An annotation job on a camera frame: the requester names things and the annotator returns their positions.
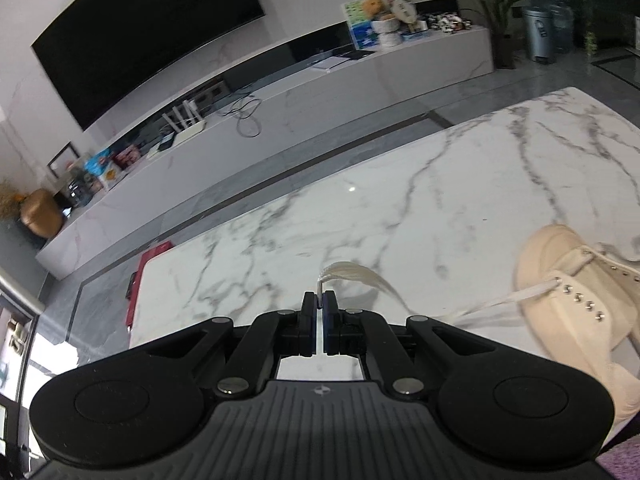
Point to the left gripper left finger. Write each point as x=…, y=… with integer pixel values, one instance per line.
x=272, y=336

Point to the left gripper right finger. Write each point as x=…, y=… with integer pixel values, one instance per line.
x=384, y=351

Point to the white shoelace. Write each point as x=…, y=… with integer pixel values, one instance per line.
x=461, y=318

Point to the beige canvas shoe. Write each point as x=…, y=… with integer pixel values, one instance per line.
x=591, y=307

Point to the red stool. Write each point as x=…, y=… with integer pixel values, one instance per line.
x=141, y=279

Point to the white wifi router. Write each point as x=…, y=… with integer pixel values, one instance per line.
x=181, y=124

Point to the snack bags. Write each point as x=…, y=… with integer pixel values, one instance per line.
x=104, y=170

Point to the white flat box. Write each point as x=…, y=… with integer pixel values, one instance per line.
x=329, y=63

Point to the brown round vase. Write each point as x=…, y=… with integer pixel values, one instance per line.
x=41, y=214

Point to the purple fluffy garment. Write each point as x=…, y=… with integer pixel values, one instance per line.
x=623, y=461

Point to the cow pattern toys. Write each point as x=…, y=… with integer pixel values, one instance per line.
x=448, y=23

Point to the teddy bear plush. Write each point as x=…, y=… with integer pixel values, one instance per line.
x=373, y=9

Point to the large black television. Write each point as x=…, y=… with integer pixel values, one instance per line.
x=98, y=51

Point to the potted green plant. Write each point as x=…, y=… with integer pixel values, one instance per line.
x=496, y=14

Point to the grey pedal trash bin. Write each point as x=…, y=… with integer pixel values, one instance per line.
x=539, y=35

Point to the water bottle jug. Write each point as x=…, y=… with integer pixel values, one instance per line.
x=563, y=24

